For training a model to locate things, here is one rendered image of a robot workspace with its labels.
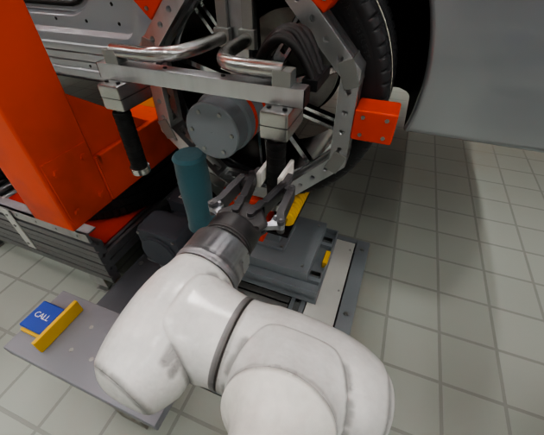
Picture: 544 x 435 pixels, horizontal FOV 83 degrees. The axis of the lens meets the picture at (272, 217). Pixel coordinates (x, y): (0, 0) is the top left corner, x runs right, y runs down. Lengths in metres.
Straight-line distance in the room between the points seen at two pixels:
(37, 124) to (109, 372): 0.71
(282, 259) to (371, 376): 0.93
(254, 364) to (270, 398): 0.03
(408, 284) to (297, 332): 1.26
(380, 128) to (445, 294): 1.01
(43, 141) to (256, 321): 0.76
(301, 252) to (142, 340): 0.98
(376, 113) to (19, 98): 0.78
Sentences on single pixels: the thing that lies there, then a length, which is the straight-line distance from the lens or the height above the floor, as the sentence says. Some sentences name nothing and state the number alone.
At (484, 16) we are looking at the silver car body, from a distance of 0.92.
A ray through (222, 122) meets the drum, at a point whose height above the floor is 0.88.
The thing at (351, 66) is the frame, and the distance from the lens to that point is 0.69.
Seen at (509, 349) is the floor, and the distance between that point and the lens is 1.55.
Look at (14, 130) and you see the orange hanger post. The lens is 0.92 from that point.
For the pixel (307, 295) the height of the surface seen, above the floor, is 0.14.
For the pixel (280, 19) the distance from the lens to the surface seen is 1.09.
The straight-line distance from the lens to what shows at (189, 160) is 0.82.
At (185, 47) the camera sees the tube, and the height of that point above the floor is 1.01.
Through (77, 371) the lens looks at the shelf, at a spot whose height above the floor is 0.45.
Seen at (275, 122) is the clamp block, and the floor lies 0.93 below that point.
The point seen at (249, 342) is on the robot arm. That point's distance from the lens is 0.31.
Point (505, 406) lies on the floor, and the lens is 1.43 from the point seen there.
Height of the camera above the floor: 1.16
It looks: 42 degrees down
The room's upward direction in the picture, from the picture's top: straight up
